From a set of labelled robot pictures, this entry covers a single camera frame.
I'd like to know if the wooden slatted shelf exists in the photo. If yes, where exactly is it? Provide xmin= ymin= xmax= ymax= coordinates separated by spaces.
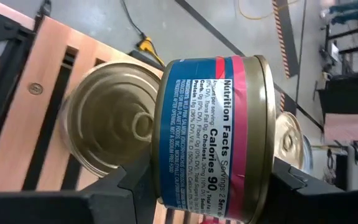
xmin=0 ymin=15 xmax=204 ymax=224

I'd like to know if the hazard striped floor ramp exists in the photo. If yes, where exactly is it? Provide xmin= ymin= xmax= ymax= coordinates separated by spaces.
xmin=271 ymin=0 xmax=300 ymax=78

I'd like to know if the blue salmon can gold lid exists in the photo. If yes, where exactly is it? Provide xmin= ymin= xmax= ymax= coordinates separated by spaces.
xmin=59 ymin=60 xmax=163 ymax=178

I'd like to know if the silver lid blue can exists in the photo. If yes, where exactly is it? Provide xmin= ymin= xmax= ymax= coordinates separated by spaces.
xmin=303 ymin=135 xmax=314 ymax=175

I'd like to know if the yellow cable plug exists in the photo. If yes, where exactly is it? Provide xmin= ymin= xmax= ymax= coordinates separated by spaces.
xmin=136 ymin=35 xmax=166 ymax=68

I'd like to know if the long black floor cable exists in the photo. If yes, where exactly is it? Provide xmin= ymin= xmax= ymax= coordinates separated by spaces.
xmin=119 ymin=0 xmax=150 ymax=43

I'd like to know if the pale gold lid can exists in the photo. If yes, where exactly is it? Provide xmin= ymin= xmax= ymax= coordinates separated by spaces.
xmin=150 ymin=54 xmax=277 ymax=224

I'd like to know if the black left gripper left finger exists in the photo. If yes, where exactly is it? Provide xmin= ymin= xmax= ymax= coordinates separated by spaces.
xmin=0 ymin=155 xmax=158 ymax=224

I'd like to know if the yellow floor cable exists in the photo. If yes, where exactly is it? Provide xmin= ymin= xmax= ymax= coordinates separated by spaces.
xmin=237 ymin=0 xmax=301 ymax=21

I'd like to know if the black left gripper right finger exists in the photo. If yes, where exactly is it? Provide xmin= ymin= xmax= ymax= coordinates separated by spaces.
xmin=258 ymin=157 xmax=358 ymax=224

